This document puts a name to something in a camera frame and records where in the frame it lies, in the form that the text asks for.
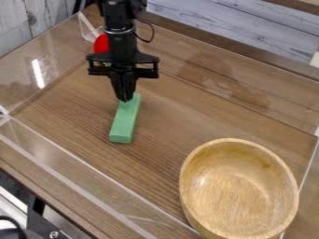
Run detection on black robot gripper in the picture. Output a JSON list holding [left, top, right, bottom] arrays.
[[85, 32, 160, 102]]

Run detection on green rectangular block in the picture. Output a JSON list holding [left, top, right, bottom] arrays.
[[108, 93, 140, 144]]

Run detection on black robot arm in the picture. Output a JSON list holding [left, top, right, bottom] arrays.
[[85, 0, 160, 102]]

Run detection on brown wooden bowl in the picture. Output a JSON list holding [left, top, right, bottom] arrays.
[[179, 138, 299, 239]]

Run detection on red toy strawberry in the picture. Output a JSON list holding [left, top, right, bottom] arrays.
[[93, 34, 109, 53]]

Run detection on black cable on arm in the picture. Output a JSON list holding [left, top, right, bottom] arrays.
[[133, 19, 156, 44]]

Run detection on clear acrylic tray enclosure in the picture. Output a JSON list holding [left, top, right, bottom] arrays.
[[0, 8, 319, 239]]

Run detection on black metal table frame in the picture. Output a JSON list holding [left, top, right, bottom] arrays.
[[26, 197, 72, 239]]

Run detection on black cable lower left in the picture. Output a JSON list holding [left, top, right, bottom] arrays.
[[0, 216, 28, 239]]

